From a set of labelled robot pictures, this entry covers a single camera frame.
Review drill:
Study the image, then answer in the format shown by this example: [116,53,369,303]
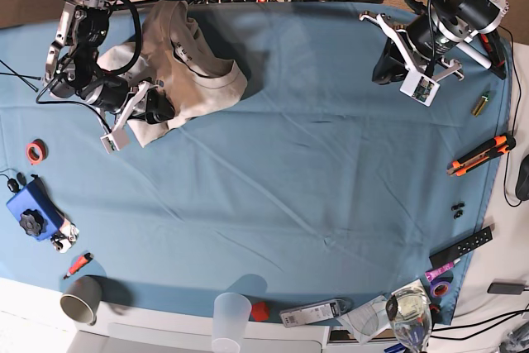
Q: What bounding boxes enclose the purple tape roll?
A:
[430,279,450,298]

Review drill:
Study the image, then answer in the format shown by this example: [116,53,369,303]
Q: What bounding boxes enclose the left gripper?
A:
[359,11,464,107]

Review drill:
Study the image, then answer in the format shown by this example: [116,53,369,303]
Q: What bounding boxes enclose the small black clips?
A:
[450,203,465,219]

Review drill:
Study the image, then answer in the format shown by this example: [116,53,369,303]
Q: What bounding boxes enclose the red tape roll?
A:
[26,139,47,165]

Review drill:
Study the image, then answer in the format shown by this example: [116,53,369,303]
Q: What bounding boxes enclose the small red object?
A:
[250,301,270,322]

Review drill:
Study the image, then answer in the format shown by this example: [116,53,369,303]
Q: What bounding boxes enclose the teal tablecloth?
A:
[1,3,516,317]

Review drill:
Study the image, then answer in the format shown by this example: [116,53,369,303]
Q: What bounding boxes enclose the packaged tool in blister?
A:
[279,298,352,328]

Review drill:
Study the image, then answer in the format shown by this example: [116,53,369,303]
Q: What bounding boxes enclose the black phone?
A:
[487,282,527,295]

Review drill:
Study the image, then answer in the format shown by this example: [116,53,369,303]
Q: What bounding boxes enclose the wine glass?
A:
[386,286,432,353]

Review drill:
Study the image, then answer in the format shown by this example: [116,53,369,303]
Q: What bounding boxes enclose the black remote control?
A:
[429,226,493,269]

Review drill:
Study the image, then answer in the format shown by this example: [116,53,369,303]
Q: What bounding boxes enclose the translucent plastic cup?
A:
[212,293,252,353]

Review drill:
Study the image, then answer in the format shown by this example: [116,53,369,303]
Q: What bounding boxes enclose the red marker pen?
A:
[63,253,93,279]

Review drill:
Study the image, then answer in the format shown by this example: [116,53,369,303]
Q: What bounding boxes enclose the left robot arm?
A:
[359,0,509,106]

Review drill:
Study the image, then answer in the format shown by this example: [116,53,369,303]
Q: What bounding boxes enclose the purple pen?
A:
[425,259,460,284]

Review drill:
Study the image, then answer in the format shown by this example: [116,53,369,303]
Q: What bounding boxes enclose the orange black utility knife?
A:
[446,133,516,176]

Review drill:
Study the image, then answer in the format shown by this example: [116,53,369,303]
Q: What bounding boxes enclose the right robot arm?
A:
[41,0,175,153]

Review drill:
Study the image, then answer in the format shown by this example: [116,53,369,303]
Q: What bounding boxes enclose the black white small toy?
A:
[50,223,79,254]

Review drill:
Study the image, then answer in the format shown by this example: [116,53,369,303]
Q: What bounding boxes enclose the black computer mouse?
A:
[515,159,529,202]

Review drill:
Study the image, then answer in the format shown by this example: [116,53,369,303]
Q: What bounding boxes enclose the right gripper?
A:
[80,79,175,154]

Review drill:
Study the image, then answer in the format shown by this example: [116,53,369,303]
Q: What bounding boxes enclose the blue box with black knob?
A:
[6,174,64,241]

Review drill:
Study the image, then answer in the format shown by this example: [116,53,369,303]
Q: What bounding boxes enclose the white marker pen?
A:
[456,41,493,69]

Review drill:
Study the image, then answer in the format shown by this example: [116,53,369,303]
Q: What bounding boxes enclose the beige T-shirt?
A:
[122,2,247,147]

